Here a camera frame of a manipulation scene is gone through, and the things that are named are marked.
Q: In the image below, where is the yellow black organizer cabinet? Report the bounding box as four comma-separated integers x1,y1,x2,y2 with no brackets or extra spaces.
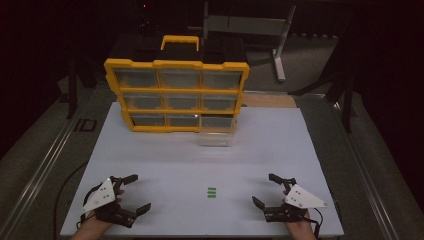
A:
103,34,251,134

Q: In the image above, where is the black stand leg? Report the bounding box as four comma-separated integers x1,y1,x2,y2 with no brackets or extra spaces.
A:
65,58,80,120

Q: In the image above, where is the wooden board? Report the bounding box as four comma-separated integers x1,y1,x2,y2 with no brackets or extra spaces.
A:
242,93,298,109

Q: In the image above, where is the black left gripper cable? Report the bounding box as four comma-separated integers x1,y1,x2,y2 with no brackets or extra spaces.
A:
53,161,91,240

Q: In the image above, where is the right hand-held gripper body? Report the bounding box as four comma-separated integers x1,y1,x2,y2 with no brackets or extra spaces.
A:
262,178,329,224

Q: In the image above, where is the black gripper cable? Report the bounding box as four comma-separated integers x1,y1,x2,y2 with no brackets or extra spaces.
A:
53,161,91,240
305,199,343,240

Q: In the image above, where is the clear plastic drawer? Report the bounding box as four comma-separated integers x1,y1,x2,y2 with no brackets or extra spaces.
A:
198,114,238,148

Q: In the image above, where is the person's right hand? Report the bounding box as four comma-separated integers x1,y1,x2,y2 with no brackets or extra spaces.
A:
282,213,318,240

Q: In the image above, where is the metal rail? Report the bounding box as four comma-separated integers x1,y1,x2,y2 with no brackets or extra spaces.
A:
0,89,113,240
331,99,401,240

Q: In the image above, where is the grey metal stand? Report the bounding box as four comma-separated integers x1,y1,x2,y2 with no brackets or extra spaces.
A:
202,0,298,83

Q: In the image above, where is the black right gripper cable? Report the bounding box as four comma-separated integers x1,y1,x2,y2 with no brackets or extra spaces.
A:
305,199,343,240

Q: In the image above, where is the black tripod stand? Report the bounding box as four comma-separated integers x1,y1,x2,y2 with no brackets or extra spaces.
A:
289,19,359,134

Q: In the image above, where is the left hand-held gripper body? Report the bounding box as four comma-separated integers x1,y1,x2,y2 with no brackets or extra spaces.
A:
79,175,138,229

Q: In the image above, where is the person's left hand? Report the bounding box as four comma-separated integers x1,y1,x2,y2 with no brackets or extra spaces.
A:
70,216,116,240

